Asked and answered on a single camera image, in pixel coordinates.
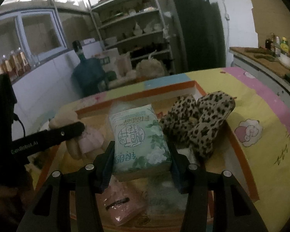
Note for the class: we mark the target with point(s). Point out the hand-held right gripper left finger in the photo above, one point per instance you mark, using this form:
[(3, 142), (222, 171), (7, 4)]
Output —
[(106, 171)]

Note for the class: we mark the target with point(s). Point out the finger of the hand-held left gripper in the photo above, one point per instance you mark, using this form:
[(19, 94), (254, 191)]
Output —
[(67, 131)]

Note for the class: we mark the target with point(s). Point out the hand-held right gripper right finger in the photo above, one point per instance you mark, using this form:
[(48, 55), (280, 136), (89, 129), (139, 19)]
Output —
[(177, 174)]

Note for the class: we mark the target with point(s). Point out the beige plush rabbit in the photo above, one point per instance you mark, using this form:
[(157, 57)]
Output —
[(62, 119)]

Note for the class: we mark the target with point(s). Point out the shallow orange-rimmed cardboard box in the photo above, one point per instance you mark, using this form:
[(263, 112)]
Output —
[(101, 125)]

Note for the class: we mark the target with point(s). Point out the pink towel pack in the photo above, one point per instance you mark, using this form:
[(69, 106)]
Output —
[(120, 203)]

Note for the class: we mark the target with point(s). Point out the green floral tissue pack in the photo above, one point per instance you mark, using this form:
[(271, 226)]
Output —
[(137, 137)]

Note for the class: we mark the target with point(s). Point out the leopard print slipper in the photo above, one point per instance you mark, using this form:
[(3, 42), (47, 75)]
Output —
[(178, 118), (210, 123)]

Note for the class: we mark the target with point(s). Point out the person's left forearm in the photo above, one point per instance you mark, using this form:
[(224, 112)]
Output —
[(4, 203)]

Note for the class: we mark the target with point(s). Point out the large amber liquid bottle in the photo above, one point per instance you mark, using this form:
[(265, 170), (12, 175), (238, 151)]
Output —
[(0, 69)]

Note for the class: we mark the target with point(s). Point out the blue water jug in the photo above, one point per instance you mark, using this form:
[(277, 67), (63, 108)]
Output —
[(89, 75)]

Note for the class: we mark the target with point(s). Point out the slim amber liquid bottle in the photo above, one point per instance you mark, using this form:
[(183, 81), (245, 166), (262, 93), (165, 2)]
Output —
[(8, 65), (16, 62), (24, 61)]

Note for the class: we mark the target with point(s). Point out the white sack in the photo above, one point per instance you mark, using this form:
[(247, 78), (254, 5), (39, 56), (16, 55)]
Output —
[(106, 61)]

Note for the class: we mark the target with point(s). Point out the black water jug pump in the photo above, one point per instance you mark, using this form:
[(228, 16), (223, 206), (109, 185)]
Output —
[(78, 49)]

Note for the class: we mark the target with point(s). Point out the colourful cartoon table cover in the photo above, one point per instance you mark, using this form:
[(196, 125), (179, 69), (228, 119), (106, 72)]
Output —
[(268, 154)]

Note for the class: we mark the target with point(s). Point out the sliding glass window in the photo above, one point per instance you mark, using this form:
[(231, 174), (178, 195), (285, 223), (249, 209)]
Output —
[(38, 33)]

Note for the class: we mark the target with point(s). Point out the clear plastic bag of food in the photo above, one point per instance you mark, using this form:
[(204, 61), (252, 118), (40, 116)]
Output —
[(149, 66)]

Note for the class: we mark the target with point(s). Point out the group of white bowls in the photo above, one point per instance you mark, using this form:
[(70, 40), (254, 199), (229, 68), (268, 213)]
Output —
[(145, 30)]

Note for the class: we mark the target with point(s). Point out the white metal shelf rack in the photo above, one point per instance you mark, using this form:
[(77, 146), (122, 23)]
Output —
[(130, 14)]

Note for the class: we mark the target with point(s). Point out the kitchen counter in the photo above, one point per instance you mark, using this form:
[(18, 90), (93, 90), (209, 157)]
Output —
[(261, 62)]

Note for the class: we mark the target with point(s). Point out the dark refrigerator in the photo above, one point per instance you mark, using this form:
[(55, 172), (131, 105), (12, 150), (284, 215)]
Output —
[(198, 33)]

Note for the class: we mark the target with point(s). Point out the white bowl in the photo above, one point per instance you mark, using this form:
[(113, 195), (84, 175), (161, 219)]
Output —
[(287, 60)]

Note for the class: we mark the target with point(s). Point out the cluster of condiment bottles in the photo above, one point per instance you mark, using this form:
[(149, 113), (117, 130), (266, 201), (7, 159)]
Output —
[(280, 44)]

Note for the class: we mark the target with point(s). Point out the wall socket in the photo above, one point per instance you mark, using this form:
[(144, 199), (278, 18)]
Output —
[(227, 17)]

